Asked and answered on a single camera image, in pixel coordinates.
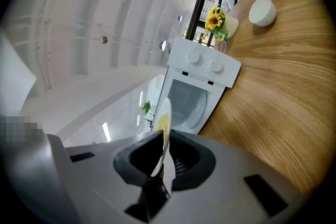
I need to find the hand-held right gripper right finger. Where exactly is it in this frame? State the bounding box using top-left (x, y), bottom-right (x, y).
top-left (167, 130), bottom-right (310, 224)

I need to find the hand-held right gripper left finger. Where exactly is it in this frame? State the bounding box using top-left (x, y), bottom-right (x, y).
top-left (47, 130), bottom-right (165, 224)

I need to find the white plate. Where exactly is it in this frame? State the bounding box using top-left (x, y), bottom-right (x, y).
top-left (151, 98), bottom-right (175, 179)

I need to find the white microwave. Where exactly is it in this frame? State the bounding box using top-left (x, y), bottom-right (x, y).
top-left (151, 36), bottom-right (242, 136)

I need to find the ceiling light panel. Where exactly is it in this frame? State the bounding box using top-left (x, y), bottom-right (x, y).
top-left (101, 121), bottom-right (111, 143)

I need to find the green potted plant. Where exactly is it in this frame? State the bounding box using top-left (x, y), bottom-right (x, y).
top-left (141, 101), bottom-right (153, 124)

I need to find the person's head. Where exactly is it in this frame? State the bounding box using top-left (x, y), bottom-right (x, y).
top-left (0, 115), bottom-right (44, 145)

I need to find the wooden table with white legs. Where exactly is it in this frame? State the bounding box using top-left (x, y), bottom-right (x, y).
top-left (198, 0), bottom-right (331, 197)

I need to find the sunflower bouquet in vase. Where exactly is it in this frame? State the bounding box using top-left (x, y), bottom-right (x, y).
top-left (201, 5), bottom-right (239, 42)

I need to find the white bowl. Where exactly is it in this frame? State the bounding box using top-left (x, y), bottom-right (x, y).
top-left (248, 0), bottom-right (277, 27)

